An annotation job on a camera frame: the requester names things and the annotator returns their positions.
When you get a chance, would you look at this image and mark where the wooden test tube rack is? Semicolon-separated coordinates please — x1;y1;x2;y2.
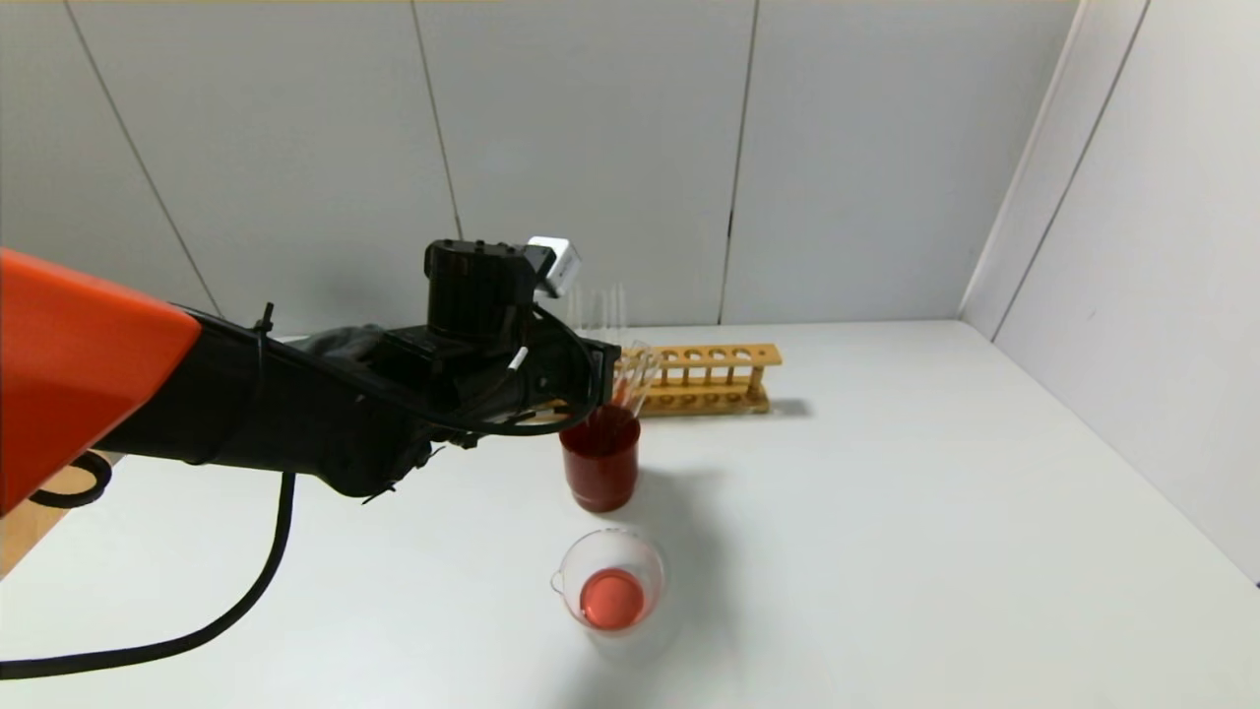
522;344;784;426

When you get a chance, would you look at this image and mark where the red plastic cup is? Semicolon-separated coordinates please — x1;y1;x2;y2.
559;404;642;513

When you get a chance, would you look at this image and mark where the clear glass beaker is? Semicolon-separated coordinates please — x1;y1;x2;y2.
551;527;666;632

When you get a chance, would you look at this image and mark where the grey cloth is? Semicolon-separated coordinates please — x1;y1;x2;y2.
293;325;387;359

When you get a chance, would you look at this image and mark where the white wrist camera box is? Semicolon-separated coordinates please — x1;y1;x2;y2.
527;236;582;298

